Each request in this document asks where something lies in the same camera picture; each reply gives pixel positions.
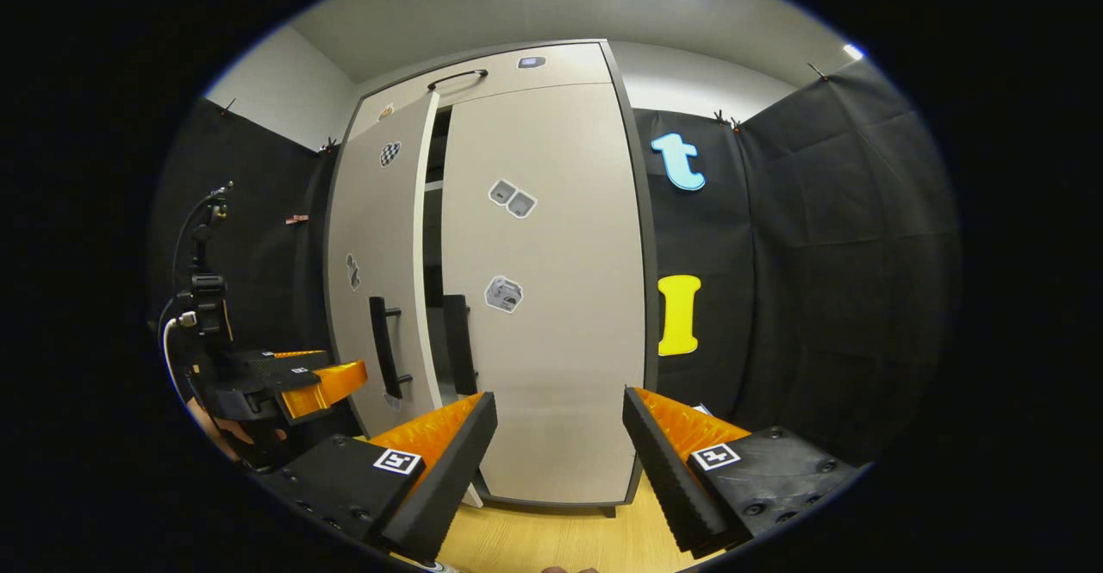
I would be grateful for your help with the black device on stand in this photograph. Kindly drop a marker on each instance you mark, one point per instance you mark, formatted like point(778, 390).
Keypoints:
point(207, 284)

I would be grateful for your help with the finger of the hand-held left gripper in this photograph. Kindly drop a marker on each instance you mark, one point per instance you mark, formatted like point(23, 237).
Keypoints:
point(289, 361)
point(323, 388)

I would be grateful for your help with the black backdrop cloth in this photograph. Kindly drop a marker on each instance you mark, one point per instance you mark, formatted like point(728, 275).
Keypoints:
point(819, 254)

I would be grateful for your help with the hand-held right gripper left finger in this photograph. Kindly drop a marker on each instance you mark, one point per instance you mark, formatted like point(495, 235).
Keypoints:
point(448, 487)

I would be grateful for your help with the white grey cabinet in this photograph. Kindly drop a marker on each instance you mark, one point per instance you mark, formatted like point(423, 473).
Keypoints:
point(433, 246)

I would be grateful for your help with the white cabinet drawer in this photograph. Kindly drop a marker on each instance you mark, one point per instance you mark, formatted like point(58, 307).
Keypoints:
point(569, 69)

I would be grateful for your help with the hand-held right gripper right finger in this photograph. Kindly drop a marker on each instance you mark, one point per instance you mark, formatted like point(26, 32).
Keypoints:
point(663, 478)

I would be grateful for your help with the ceiling light panel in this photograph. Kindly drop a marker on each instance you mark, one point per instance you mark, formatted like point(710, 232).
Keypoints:
point(853, 52)

